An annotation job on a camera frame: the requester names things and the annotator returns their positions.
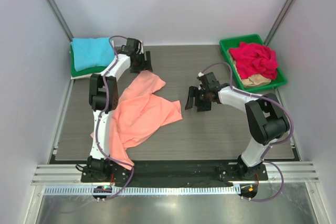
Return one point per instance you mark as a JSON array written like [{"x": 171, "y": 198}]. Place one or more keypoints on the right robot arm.
[{"x": 267, "y": 121}]

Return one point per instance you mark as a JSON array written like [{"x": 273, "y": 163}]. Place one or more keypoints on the folded white shirt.
[{"x": 90, "y": 55}]

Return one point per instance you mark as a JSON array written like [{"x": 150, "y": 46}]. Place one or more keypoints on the slotted cable duct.
[{"x": 95, "y": 190}]

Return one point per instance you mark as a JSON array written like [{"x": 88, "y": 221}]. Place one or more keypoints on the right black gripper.
[{"x": 193, "y": 91}]

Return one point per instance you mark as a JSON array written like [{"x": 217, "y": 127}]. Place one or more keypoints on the right corner frame post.
[{"x": 278, "y": 21}]

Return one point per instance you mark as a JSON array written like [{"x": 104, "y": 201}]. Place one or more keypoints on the folded green shirt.
[{"x": 86, "y": 73}]

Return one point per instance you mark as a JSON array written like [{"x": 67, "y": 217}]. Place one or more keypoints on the red t shirt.
[{"x": 253, "y": 58}]

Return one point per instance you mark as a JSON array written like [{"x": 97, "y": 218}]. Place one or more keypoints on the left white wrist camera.
[{"x": 139, "y": 47}]

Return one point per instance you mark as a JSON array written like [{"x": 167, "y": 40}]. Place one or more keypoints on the corner frame post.
[
  {"x": 58, "y": 15},
  {"x": 278, "y": 21}
]

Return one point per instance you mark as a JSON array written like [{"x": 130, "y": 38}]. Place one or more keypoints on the salmon pink t shirt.
[{"x": 138, "y": 115}]

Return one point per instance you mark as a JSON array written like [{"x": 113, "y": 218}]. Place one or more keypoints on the aluminium frame rail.
[{"x": 66, "y": 174}]

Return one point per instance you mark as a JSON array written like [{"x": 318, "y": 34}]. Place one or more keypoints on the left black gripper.
[{"x": 146, "y": 64}]

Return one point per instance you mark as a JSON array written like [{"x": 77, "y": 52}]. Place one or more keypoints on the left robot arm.
[{"x": 103, "y": 99}]

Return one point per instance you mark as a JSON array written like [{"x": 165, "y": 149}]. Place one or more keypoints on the tan t shirt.
[{"x": 256, "y": 80}]

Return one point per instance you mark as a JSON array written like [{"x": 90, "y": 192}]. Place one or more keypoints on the left corner frame post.
[{"x": 58, "y": 15}]

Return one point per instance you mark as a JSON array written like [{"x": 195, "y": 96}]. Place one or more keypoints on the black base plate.
[{"x": 171, "y": 174}]

